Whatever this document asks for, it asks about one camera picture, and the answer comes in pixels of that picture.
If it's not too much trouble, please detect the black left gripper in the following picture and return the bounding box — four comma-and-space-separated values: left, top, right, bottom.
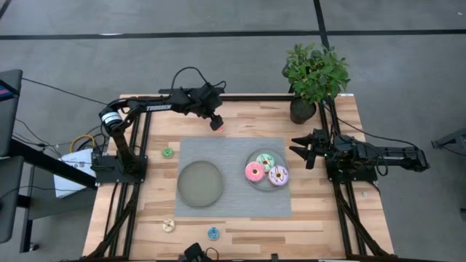
183, 88, 224, 131

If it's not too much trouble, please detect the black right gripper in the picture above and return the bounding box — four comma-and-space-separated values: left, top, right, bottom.
288, 128, 331, 170

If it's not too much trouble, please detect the large lilac glazed donut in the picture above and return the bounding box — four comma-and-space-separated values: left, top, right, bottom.
268, 165, 290, 187

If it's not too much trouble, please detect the large mint glazed donut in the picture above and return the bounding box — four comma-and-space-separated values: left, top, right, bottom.
256, 153, 276, 173

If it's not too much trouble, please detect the large pink glazed donut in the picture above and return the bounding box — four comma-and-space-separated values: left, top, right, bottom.
244, 162, 266, 183

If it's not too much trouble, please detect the dark plant pot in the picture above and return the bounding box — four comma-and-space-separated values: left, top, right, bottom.
289, 97, 317, 125

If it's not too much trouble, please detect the small grey plate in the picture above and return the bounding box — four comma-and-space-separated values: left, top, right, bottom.
244, 147, 291, 192

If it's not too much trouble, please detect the large olive-grey plate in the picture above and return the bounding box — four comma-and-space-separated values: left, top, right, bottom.
176, 159, 225, 209

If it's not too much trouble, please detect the green leafy plant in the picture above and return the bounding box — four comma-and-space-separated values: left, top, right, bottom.
282, 42, 352, 105

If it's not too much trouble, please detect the grey woven placemat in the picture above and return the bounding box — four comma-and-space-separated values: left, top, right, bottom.
174, 137, 293, 218

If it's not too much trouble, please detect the grey metal stand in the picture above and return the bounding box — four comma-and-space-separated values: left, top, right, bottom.
431, 127, 466, 158

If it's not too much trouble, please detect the white paper box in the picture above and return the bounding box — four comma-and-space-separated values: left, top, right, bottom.
53, 148, 98, 199

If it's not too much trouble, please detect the black side desk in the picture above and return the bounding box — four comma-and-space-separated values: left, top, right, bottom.
0, 68, 100, 254

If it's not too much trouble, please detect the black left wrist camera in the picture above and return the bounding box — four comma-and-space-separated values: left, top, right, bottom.
198, 84, 224, 108

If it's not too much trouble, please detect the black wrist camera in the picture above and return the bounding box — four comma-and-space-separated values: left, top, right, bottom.
333, 134, 366, 158
198, 84, 224, 108

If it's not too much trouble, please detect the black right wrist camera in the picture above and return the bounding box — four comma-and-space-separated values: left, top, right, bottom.
333, 134, 366, 158

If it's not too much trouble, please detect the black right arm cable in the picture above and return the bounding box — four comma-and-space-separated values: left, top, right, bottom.
322, 103, 420, 150

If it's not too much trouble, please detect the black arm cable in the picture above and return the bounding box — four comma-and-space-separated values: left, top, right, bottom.
322, 103, 420, 150
170, 66, 228, 97

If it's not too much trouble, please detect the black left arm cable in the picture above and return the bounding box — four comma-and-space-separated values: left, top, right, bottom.
170, 66, 228, 97

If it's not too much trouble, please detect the black aluminium table frame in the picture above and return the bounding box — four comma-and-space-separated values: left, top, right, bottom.
68, 93, 401, 262

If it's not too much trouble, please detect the black device with cable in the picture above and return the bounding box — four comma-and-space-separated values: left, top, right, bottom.
183, 242, 219, 262

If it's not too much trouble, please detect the yellow cable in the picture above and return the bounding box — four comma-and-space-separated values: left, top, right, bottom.
70, 134, 96, 153

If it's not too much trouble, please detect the thin black floor cable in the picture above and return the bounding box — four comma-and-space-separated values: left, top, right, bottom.
20, 77, 108, 106

